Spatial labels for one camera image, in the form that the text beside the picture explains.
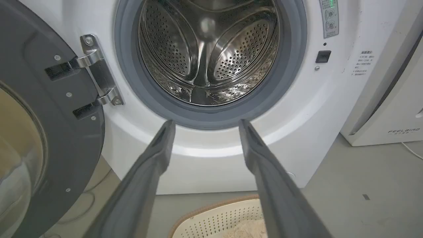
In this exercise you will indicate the white perforated laundry basket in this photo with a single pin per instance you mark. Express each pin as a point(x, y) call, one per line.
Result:
point(211, 219)

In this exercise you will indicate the white front-load washing machine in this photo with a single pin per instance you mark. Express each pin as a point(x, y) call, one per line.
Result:
point(317, 109)

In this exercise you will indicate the grey washing machine door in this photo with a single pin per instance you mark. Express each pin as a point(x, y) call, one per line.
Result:
point(49, 132)

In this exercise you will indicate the steel washer door hinge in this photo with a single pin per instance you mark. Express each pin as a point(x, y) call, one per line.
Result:
point(97, 71)

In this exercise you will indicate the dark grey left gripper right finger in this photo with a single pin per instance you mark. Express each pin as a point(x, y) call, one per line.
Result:
point(281, 198)

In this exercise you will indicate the white Feelbird appliance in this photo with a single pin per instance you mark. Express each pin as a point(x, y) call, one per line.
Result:
point(386, 99)

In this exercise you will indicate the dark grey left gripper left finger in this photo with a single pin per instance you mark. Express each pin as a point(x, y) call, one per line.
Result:
point(138, 191)

